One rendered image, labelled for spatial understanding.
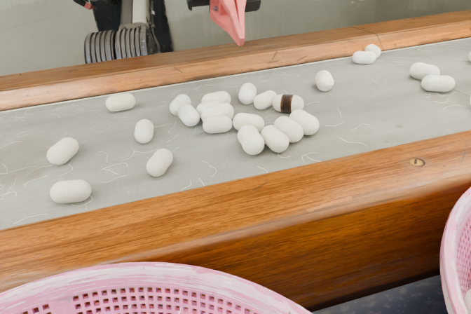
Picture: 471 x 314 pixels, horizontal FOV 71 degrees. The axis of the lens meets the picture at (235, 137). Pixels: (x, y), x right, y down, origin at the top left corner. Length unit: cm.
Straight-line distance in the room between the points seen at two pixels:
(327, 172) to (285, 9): 241
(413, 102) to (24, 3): 225
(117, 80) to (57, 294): 38
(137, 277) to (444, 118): 33
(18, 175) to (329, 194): 28
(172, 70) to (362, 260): 39
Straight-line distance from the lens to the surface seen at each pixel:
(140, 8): 80
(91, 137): 40
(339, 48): 60
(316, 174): 24
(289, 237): 21
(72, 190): 29
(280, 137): 30
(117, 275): 19
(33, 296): 20
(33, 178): 36
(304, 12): 269
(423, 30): 70
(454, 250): 20
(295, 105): 37
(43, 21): 242
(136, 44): 69
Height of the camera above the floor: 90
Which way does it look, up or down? 28 degrees down
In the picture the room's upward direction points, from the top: 6 degrees counter-clockwise
